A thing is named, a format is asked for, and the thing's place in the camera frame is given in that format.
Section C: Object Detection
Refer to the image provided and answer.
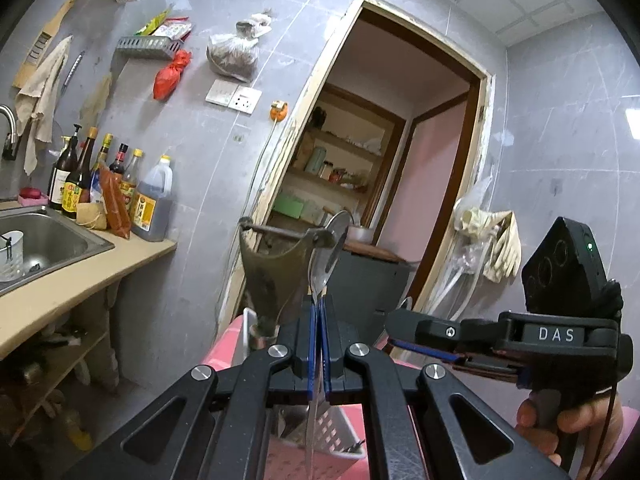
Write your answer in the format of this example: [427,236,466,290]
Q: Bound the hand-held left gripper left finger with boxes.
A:
[60,295,321,480]

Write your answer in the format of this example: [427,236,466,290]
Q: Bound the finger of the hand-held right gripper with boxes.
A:
[386,340,522,387]
[384,307,502,357]

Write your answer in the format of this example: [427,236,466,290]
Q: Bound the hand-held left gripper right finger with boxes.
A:
[320,295,576,480]

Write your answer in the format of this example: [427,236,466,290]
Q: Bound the white perforated utensil holder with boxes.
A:
[232,306,369,480]

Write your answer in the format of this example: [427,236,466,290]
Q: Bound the metal peeler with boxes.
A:
[237,216,326,352]

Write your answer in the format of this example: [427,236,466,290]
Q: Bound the steel spoon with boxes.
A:
[302,210,353,480]

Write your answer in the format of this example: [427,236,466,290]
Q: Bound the person's right hand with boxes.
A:
[515,391,627,480]

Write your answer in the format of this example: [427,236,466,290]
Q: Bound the grey cabinet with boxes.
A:
[327,245,421,343]

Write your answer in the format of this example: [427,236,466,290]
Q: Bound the wooden cutting board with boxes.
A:
[342,240,407,264]

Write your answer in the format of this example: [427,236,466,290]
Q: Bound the cream rubber gloves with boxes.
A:
[454,210,522,283]

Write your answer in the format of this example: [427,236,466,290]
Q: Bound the clear plastic bag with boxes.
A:
[452,162,496,221]

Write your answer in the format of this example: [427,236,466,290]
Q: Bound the green box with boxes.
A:
[272,194,307,219]

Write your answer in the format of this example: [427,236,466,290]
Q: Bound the teal jar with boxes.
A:
[305,146,327,176]

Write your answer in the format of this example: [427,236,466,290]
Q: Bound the wooden shelf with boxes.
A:
[265,84,407,233]

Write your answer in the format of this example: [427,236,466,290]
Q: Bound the large dark oil jug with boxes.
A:
[129,155,174,242]

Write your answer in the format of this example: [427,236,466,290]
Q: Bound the beige kitchen counter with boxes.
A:
[0,199,178,361]

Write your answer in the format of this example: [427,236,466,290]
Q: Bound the clear bottle yellow cap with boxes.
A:
[120,148,145,206]

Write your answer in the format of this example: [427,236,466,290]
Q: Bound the dark bottle red cap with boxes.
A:
[108,143,130,177]

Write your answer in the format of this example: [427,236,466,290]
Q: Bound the sauce bottle yellow cap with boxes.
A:
[90,132,115,191]

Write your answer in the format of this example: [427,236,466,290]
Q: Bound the steel sink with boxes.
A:
[0,207,116,296]

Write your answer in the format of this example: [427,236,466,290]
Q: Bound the dark sauce bottle yellow label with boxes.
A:
[62,126,99,220]

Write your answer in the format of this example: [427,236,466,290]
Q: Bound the black pump bottle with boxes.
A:
[47,124,83,212]

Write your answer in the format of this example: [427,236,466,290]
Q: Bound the red plastic bag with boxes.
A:
[153,50,192,101]

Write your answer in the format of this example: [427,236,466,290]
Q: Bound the clear bag with dark contents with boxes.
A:
[207,9,273,83]

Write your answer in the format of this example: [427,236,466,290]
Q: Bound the white cup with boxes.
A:
[0,230,25,282]

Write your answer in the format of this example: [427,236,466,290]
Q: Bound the beige cloth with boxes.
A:
[79,72,113,133]

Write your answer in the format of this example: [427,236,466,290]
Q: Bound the hanging knife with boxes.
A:
[61,50,86,97]

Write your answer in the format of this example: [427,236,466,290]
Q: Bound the beige towel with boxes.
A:
[14,35,73,177]

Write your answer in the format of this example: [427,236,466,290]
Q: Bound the steel faucet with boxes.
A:
[0,104,23,162]

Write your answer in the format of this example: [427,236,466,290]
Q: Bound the white hose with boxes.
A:
[425,245,488,317]

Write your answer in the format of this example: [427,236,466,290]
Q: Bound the wooden door frame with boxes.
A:
[215,0,497,333]

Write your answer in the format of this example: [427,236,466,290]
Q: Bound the wall switch and socket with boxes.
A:
[205,79,239,107]

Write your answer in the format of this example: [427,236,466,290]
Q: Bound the wooden spatula on wall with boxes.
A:
[12,0,91,90]

